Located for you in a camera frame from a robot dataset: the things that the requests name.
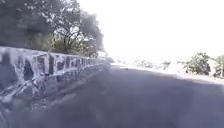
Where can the grey asphalt road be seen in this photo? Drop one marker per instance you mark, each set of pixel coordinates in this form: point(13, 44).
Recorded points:
point(140, 100)

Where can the row of trees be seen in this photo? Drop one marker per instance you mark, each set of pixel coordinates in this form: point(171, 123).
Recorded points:
point(50, 23)

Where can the green bushes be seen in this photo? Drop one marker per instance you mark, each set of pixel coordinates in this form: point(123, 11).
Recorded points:
point(200, 64)

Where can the graffiti covered concrete wall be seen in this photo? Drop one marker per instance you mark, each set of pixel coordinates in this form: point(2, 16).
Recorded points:
point(40, 71)

